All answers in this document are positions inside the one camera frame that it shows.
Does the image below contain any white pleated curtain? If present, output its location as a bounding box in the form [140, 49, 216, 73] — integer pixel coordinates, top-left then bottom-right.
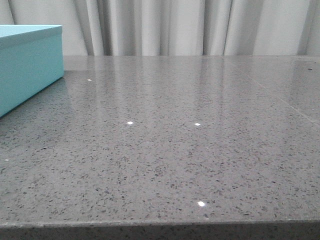
[0, 0, 320, 56]

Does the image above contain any light blue open box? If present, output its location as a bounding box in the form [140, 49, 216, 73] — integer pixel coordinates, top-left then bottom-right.
[0, 24, 64, 116]

